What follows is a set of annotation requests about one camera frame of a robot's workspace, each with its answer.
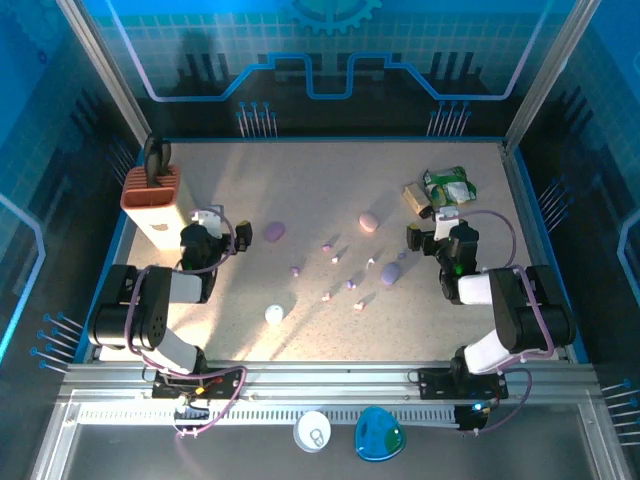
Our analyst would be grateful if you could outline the tan block with black cap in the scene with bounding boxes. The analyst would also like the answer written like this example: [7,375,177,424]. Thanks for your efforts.
[402,182,435,220]

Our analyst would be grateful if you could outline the cream knife block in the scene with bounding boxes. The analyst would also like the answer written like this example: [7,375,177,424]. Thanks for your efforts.
[119,164,197,251]

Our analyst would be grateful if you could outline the green snack packet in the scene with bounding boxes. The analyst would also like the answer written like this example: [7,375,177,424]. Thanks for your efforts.
[422,165,478,207]

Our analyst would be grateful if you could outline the black scissors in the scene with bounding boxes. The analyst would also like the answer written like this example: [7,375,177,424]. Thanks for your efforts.
[143,133,174,189]

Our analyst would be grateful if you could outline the black electronics box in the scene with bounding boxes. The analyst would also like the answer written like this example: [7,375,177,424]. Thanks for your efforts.
[453,401,494,434]

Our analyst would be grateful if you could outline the blue triangular plastic object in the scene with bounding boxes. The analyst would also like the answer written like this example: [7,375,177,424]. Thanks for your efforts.
[353,405,407,464]

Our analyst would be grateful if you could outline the white round can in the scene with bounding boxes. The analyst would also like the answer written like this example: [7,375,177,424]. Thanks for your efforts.
[293,410,334,454]

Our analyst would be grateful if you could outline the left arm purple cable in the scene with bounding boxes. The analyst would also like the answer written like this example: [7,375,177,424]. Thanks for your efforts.
[124,205,250,440]

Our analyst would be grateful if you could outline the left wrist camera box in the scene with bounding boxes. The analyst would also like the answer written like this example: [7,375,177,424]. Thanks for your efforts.
[191,204,224,239]

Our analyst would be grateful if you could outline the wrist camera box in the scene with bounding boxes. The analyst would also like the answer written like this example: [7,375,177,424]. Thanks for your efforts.
[433,205,462,241]
[191,204,224,239]

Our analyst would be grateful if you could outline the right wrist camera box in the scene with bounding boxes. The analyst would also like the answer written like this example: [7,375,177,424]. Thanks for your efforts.
[433,205,462,241]

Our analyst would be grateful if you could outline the short aluminium side rail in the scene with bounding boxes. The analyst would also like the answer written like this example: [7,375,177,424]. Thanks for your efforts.
[501,141,571,364]

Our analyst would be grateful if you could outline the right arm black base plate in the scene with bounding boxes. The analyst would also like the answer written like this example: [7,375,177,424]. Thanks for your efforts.
[417,367,509,401]

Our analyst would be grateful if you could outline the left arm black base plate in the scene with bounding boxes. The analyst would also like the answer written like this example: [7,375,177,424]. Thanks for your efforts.
[149,367,241,401]

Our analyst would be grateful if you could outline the long aluminium mounting rail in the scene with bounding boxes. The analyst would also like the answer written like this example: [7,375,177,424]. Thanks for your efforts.
[55,360,604,407]

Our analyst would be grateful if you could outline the white slotted cable duct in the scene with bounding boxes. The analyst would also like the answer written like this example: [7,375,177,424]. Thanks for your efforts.
[77,407,464,427]

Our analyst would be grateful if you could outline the aluminium frame post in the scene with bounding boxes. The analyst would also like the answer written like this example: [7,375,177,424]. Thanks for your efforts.
[503,0,602,151]
[55,0,154,151]

